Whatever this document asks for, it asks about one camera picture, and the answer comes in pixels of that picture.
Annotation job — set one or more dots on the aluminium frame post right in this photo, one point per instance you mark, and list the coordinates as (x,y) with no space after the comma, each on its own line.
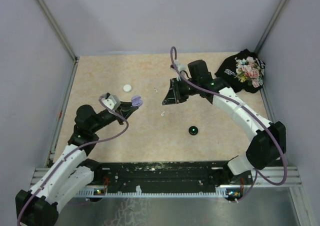
(279,9)

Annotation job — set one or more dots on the purple earbud case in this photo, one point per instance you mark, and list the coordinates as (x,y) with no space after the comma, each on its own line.
(136,101)

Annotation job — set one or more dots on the black earbud case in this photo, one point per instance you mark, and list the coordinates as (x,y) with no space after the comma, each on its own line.
(193,130)

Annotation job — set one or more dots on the black floral cloth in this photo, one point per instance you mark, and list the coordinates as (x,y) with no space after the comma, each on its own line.
(243,71)

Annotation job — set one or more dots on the aluminium frame post left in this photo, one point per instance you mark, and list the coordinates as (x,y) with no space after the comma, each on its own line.
(56,29)

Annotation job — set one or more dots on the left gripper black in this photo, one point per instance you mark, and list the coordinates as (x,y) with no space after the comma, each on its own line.
(125,105)

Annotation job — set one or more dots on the aluminium frame post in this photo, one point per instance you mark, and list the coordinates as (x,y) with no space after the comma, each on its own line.
(56,29)
(279,9)

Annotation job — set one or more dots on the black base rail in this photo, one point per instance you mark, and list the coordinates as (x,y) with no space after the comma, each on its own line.
(161,177)

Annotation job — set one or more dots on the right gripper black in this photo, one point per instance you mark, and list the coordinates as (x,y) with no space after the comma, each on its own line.
(174,96)

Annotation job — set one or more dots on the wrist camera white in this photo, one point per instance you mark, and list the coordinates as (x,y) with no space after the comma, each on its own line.
(180,67)
(111,101)

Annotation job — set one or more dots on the white earbud case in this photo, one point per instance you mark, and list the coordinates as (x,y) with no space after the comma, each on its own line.
(127,88)

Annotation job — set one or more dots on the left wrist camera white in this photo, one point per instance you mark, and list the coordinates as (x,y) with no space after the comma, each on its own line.
(111,101)

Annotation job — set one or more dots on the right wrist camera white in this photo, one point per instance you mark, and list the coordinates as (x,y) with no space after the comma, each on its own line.
(180,67)

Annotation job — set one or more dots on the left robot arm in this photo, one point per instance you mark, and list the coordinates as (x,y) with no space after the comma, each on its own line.
(44,201)

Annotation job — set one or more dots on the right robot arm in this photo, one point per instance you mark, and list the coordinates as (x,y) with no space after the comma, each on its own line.
(267,139)

